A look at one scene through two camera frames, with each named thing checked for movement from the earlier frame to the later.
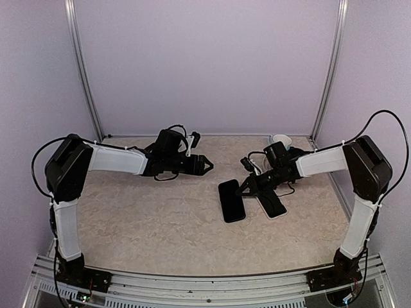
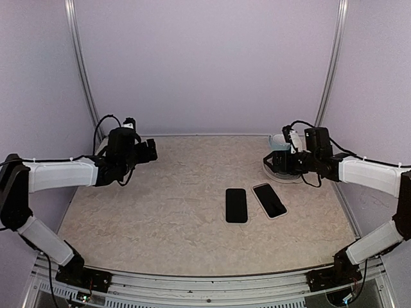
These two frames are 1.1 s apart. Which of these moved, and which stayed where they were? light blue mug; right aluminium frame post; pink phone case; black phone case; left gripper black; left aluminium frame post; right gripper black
Moved: left gripper black; right gripper black; black phone case
Stayed: right aluminium frame post; light blue mug; left aluminium frame post; pink phone case
